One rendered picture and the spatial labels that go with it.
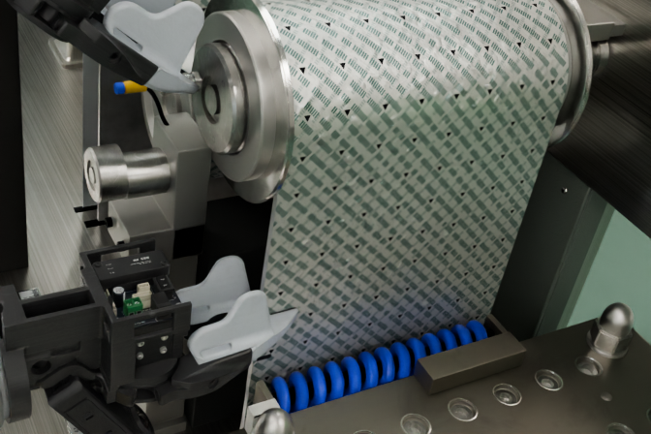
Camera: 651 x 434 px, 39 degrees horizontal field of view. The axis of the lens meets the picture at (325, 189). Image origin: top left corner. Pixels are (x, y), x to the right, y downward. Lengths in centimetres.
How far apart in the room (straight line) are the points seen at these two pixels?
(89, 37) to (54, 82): 80
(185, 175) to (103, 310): 13
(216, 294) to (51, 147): 57
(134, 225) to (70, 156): 50
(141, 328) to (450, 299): 29
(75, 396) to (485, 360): 33
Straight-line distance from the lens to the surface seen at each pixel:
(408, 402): 74
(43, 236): 106
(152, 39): 58
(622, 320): 82
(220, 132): 61
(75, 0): 55
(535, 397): 78
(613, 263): 281
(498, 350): 78
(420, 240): 71
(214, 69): 61
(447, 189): 69
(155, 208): 71
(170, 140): 66
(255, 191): 63
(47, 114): 127
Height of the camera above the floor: 156
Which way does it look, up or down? 35 degrees down
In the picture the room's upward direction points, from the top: 10 degrees clockwise
